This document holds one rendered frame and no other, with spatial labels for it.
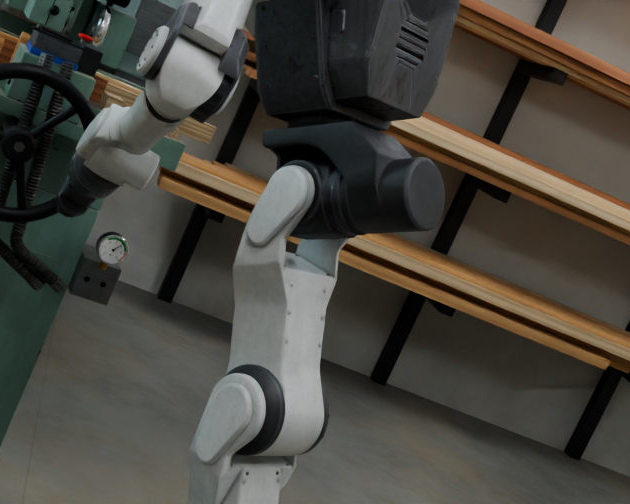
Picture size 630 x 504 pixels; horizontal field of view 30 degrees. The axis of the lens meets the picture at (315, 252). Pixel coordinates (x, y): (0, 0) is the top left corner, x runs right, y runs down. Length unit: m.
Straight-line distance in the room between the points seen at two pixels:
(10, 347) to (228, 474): 0.73
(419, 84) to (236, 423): 0.61
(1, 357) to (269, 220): 0.81
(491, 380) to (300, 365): 3.47
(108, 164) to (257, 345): 0.37
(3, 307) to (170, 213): 2.49
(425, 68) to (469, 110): 3.09
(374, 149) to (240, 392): 0.43
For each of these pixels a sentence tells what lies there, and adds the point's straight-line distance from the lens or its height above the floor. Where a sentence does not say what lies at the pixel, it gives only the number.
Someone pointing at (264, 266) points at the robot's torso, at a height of 0.84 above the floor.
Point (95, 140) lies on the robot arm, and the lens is 1.83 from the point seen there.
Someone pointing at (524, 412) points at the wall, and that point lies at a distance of 5.43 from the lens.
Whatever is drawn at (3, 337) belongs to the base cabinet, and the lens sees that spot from 2.45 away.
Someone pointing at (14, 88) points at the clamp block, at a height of 0.89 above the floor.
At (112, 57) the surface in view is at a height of 0.98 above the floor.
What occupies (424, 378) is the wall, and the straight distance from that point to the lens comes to 5.23.
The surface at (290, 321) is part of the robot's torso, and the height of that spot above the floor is 0.77.
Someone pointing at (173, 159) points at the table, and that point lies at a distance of 2.39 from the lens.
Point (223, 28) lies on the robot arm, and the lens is 1.67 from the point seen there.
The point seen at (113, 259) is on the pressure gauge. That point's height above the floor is 0.64.
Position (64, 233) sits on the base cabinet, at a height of 0.64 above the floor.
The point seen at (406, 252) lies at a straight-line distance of 4.57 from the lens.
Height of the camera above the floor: 1.17
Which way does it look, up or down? 9 degrees down
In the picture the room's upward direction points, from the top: 24 degrees clockwise
